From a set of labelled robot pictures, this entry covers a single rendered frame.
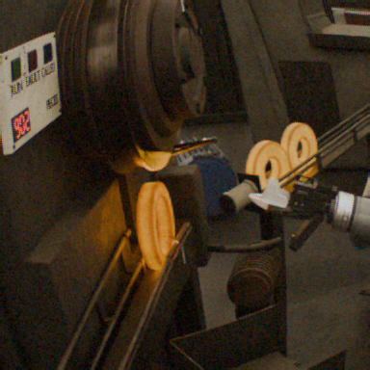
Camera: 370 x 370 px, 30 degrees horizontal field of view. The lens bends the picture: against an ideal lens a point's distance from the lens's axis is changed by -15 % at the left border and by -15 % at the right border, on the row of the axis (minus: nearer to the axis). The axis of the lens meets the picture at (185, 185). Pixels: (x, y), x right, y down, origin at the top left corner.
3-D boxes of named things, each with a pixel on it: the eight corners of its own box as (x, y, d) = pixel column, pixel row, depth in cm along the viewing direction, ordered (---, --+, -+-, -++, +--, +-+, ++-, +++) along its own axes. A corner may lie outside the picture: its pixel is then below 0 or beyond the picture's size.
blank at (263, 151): (239, 152, 202) (249, 153, 200) (275, 132, 211) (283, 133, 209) (251, 207, 208) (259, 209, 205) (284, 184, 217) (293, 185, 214)
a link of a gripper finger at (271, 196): (252, 175, 172) (291, 185, 170) (248, 200, 174) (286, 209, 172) (251, 180, 169) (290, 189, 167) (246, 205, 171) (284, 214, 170)
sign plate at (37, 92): (3, 155, 115) (-6, 57, 110) (53, 116, 140) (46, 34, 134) (13, 153, 115) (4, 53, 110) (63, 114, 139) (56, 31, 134)
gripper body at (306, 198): (294, 172, 173) (338, 184, 172) (286, 207, 176) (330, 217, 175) (291, 183, 166) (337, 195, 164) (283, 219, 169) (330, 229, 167)
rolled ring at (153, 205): (167, 170, 171) (151, 171, 172) (146, 198, 154) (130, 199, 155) (179, 250, 177) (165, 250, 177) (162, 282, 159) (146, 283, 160)
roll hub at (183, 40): (162, 135, 144) (144, 5, 136) (191, 102, 170) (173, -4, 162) (192, 132, 143) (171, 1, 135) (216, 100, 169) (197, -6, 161)
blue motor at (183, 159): (180, 231, 377) (170, 161, 367) (165, 197, 431) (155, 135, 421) (244, 219, 380) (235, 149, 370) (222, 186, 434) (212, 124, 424)
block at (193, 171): (164, 271, 191) (147, 176, 184) (171, 258, 198) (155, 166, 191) (207, 269, 188) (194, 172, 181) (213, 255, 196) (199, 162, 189)
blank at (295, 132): (275, 132, 211) (283, 134, 209) (303, 115, 220) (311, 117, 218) (284, 184, 217) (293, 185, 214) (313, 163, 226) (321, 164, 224)
